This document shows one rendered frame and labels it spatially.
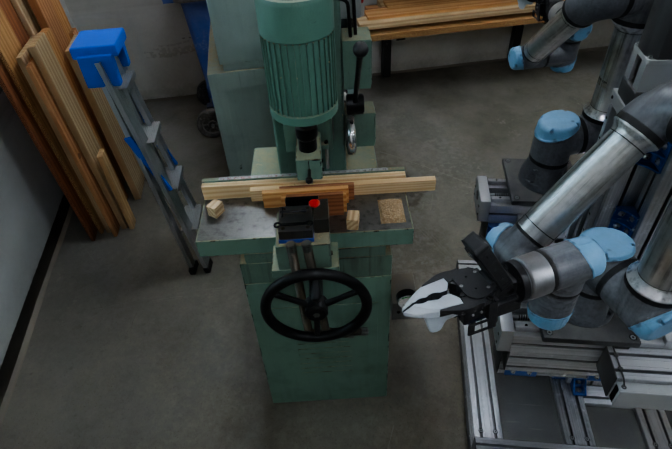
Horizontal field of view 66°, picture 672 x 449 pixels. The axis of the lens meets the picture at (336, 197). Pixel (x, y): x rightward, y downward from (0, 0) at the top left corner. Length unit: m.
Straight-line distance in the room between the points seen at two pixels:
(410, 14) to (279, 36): 2.32
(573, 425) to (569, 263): 1.09
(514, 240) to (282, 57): 0.64
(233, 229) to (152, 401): 1.02
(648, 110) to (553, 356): 0.73
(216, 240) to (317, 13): 0.66
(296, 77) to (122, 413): 1.56
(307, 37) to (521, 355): 0.97
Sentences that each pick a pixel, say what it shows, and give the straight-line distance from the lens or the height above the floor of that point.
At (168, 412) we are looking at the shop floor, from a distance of 2.26.
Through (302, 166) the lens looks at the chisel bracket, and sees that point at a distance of 1.42.
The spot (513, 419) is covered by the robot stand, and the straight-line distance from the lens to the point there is 1.95.
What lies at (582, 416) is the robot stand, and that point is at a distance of 2.01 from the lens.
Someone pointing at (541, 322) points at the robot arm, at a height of 1.09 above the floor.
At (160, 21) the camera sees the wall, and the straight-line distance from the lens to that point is 3.84.
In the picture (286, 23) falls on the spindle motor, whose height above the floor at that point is 1.46.
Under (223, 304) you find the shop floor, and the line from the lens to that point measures 2.49.
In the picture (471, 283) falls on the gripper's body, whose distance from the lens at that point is 0.88.
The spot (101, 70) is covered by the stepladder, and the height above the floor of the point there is 1.08.
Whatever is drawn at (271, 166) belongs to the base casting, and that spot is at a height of 0.80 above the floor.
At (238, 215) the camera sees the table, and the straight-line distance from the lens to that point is 1.53.
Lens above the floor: 1.91
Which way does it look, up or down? 41 degrees down
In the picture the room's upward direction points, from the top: 3 degrees counter-clockwise
